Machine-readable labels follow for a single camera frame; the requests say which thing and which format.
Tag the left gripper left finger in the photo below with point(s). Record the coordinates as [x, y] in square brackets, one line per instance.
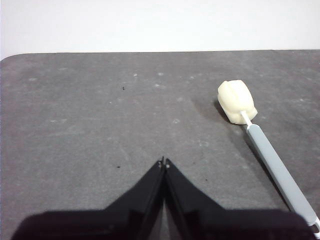
[100, 225]

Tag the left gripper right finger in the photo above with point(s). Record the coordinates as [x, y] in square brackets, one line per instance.
[225, 225]

